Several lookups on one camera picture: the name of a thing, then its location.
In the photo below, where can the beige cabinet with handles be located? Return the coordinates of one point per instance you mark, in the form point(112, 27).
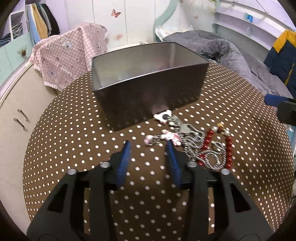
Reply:
point(21, 107)

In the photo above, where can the brown polka dot tablecloth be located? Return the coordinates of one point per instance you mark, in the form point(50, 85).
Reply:
point(71, 133)

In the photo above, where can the grey duvet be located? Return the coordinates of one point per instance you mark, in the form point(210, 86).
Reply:
point(213, 46)

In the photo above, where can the navy yellow jacket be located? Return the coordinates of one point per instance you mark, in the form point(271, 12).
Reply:
point(281, 59)

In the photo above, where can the teal drawer unit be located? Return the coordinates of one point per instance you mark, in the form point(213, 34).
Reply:
point(14, 54)

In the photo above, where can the teal bunk bed frame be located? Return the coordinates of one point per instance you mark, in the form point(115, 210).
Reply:
point(245, 22)

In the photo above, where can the red storage box white lid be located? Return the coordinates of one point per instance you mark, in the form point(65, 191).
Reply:
point(126, 46)

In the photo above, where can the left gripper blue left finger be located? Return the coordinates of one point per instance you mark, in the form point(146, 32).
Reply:
point(123, 163)

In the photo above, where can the hanging clothes row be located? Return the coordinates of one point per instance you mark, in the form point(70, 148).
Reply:
point(41, 22)

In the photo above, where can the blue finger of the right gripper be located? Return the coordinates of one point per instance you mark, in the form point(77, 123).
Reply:
point(274, 100)

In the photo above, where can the dark grey metal box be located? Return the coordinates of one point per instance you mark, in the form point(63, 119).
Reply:
point(134, 83)

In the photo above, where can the pink checked cover cloth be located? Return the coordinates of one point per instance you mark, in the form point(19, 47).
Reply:
point(61, 59)

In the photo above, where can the white cube shelf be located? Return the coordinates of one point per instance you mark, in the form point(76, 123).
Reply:
point(15, 25)

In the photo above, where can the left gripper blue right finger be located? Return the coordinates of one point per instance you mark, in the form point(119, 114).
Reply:
point(174, 160)

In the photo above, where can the pink white charm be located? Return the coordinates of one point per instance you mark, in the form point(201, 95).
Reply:
point(166, 135)

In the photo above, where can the white wardrobe with butterflies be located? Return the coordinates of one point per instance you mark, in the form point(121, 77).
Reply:
point(127, 22)

